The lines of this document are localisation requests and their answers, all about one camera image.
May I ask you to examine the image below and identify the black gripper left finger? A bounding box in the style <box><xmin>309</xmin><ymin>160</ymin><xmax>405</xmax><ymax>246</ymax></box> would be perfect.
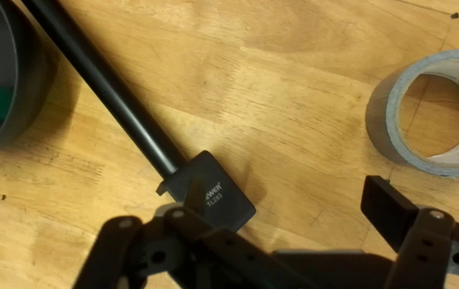
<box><xmin>71</xmin><ymin>205</ymin><xmax>317</xmax><ymax>289</ymax></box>

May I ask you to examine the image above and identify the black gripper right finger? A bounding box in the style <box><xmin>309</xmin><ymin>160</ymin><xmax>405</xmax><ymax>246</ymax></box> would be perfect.
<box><xmin>360</xmin><ymin>176</ymin><xmax>459</xmax><ymax>289</ymax></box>

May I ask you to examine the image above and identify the grey seal tape roll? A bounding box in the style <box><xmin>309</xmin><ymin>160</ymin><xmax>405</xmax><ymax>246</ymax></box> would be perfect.
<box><xmin>365</xmin><ymin>49</ymin><xmax>459</xmax><ymax>179</ymax></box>

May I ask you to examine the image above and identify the black pole with clamp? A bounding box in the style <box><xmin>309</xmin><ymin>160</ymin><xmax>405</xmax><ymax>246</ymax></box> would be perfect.
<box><xmin>20</xmin><ymin>0</ymin><xmax>259</xmax><ymax>235</ymax></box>

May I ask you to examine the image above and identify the black bowl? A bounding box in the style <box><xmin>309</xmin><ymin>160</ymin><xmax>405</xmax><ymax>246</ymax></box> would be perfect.
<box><xmin>0</xmin><ymin>0</ymin><xmax>58</xmax><ymax>161</ymax></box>

